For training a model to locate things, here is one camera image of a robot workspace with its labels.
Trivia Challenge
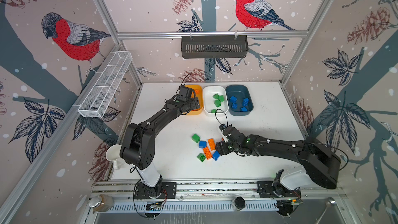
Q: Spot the blue lego brick low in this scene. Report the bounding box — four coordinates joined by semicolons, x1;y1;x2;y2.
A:
212;151;220;161

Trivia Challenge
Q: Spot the orange lego brick studs up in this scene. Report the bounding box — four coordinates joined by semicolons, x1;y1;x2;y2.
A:
208;139;216;151

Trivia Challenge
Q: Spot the green lego brick bottom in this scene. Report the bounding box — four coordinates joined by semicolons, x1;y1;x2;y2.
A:
197;153;207;162

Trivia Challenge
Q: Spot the blue long lego brick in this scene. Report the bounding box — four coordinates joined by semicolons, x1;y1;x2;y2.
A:
243;98;249;106

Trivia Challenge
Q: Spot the blue square lego brick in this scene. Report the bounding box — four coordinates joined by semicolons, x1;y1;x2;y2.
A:
230;96;237;104

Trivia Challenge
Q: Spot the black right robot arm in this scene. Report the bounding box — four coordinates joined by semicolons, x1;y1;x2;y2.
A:
216;124;341;197

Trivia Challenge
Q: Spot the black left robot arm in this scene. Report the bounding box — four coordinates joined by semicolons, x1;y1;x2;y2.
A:
119;85;201;198

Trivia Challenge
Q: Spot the yellow plastic bin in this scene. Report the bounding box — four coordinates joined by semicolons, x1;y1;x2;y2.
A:
184;85;204;115

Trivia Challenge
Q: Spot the white plastic bin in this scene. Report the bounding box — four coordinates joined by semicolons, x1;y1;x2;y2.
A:
203;86;229;116

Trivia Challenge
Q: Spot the orange lego brick upright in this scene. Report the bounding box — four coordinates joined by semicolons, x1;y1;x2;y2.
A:
203;147;212;160

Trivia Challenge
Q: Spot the dark teal plastic bin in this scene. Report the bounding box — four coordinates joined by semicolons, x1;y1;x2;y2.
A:
226;85;254;116

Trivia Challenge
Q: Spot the white ceramic mug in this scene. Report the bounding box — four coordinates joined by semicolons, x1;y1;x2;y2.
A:
106;144;125;170

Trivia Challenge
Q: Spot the glass jar with lid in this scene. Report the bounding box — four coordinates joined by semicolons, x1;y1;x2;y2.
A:
89;194;114;213

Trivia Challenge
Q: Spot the black hanging wire basket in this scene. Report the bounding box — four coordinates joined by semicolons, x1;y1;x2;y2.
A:
181;35;249;59

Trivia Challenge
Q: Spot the white wire mesh basket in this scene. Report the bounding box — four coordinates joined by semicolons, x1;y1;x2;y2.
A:
78;51;132;118

